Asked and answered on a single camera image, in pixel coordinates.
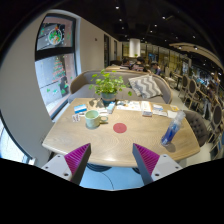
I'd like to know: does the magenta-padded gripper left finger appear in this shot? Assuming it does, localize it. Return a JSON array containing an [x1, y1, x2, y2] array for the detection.
[[40, 142, 92, 186]]

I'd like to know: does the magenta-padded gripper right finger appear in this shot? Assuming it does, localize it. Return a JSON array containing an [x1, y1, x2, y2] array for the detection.
[[131, 143, 184, 186]]

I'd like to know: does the clear blue-labelled drink bottle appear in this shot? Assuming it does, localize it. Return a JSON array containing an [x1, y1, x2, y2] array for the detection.
[[161, 110, 187, 148]]

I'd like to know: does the flat round red coaster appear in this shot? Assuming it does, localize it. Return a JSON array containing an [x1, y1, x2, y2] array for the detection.
[[112, 122, 128, 134]]

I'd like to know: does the light green mug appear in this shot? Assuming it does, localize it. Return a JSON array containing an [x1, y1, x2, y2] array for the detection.
[[84, 109, 109, 130]]

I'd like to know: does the white box with orange print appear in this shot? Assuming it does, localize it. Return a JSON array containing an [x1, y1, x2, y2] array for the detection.
[[141, 100, 154, 117]]

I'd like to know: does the white paper napkin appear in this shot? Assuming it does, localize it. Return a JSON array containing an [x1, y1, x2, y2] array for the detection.
[[166, 109, 179, 119]]

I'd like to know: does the blue and white carton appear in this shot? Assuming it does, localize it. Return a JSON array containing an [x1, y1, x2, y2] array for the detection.
[[73, 104, 88, 115]]

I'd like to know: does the small blue-white pack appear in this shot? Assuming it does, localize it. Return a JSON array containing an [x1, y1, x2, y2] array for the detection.
[[152, 104, 165, 113]]

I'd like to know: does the brown paper sheet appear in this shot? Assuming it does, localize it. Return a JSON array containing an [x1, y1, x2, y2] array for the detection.
[[87, 97, 107, 109]]

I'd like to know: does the grey tufted armchair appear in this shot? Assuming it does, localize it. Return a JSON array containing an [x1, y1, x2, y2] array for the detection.
[[182, 109, 210, 148]]

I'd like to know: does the small blue-white box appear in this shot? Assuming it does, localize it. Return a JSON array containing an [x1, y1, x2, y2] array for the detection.
[[105, 101, 116, 115]]

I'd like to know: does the grey chevron cushion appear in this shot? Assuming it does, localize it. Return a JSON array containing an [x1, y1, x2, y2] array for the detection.
[[128, 74, 164, 100]]

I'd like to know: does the green potted plant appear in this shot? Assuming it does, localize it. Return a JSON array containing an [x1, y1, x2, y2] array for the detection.
[[88, 69, 133, 103]]

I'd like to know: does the group of round-backed chairs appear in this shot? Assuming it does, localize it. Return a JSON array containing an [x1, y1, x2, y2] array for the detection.
[[178, 73, 224, 161]]

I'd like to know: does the window with festive stickers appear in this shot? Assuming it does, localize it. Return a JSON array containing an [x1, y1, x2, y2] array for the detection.
[[34, 13, 78, 119]]

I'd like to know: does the person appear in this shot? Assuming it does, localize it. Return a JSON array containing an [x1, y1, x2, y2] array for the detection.
[[149, 60, 163, 76], [132, 56, 148, 73], [121, 57, 132, 69]]

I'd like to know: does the group of ceiling lights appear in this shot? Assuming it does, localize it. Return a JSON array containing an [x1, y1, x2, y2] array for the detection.
[[113, 3, 201, 51]]

